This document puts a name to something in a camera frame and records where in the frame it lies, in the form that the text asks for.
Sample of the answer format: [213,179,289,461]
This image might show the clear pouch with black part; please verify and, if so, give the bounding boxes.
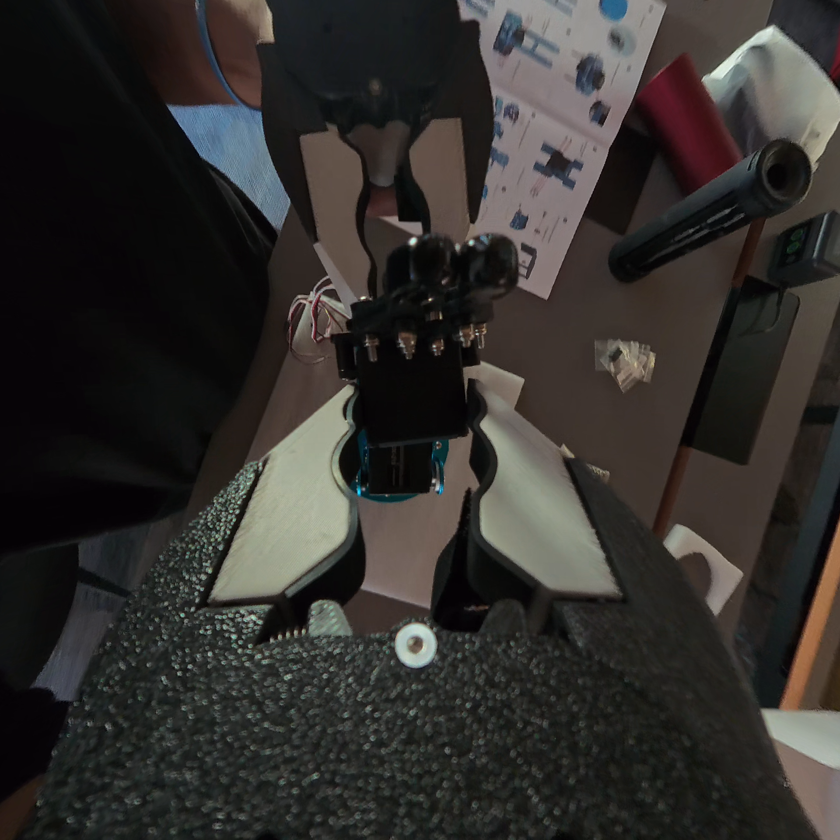
[594,336,657,395]

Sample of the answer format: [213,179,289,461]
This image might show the printed instruction leaflet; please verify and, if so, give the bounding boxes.
[459,0,668,301]

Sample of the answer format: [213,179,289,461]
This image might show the black device green display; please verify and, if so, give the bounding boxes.
[766,211,840,285]

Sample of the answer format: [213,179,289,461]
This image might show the white crumpled wrapper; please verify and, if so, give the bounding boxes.
[701,25,833,168]

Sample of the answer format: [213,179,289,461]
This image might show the black square pad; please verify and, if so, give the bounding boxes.
[587,121,660,236]

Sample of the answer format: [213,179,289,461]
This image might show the white paper sheet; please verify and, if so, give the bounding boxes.
[761,707,840,840]

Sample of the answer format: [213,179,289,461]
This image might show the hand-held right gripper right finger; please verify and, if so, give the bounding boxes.
[430,379,623,634]

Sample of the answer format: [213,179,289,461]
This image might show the person's black shirt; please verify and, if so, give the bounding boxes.
[0,0,277,697]

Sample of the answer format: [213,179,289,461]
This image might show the blue wristband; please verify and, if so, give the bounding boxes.
[195,0,245,107]

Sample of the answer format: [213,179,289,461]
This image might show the dark red cylinder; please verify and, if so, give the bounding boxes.
[633,54,744,196]

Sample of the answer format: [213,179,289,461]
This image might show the thin red white wire bundle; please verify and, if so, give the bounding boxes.
[283,276,355,363]

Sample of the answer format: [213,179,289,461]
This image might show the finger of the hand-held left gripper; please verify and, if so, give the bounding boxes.
[299,126,385,304]
[395,117,475,242]

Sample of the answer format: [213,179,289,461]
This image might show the white foam sheet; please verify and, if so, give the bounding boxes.
[289,315,526,618]

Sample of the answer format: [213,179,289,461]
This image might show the black cylinder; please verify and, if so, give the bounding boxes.
[608,138,815,284]

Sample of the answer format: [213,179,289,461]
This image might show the light wooden table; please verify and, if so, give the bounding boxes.
[780,518,840,710]

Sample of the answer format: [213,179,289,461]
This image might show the person's left forearm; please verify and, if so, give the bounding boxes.
[150,0,277,111]

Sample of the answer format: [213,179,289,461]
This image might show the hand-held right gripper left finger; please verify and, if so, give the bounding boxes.
[206,386,367,647]

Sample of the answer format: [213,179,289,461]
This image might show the black desk cable cover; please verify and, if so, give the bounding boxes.
[681,274,800,466]

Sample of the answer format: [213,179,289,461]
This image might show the blue toy robot arm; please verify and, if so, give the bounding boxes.
[331,231,522,506]

